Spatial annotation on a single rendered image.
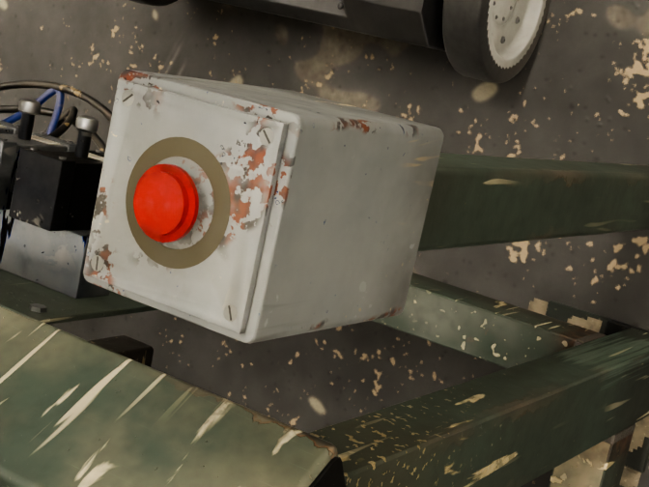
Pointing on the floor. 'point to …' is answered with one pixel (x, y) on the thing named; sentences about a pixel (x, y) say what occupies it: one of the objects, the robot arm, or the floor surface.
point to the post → (530, 200)
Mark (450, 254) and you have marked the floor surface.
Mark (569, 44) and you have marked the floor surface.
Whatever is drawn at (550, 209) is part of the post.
